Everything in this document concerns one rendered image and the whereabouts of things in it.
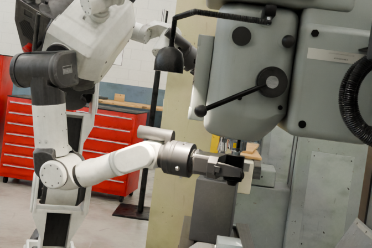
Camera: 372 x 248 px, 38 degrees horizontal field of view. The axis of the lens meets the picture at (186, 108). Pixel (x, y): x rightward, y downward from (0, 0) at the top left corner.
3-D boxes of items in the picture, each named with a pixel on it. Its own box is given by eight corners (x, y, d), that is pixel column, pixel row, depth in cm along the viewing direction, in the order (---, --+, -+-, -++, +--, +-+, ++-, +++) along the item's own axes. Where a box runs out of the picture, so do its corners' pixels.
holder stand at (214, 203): (187, 239, 161) (196, 174, 160) (197, 222, 182) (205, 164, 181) (227, 246, 159) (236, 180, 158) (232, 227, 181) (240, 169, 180)
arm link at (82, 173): (112, 181, 139) (51, 201, 144) (127, 171, 148) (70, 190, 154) (98, 143, 138) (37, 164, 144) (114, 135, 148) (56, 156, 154)
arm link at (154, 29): (172, 56, 190) (138, 45, 193) (182, 38, 194) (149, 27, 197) (171, 45, 184) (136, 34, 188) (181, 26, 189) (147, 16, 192)
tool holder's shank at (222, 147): (226, 154, 163) (231, 118, 162) (216, 153, 163) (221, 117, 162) (226, 153, 166) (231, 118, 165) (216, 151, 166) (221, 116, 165)
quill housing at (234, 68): (201, 137, 123) (219, -3, 121) (202, 129, 143) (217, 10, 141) (283, 148, 122) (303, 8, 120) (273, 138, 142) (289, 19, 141)
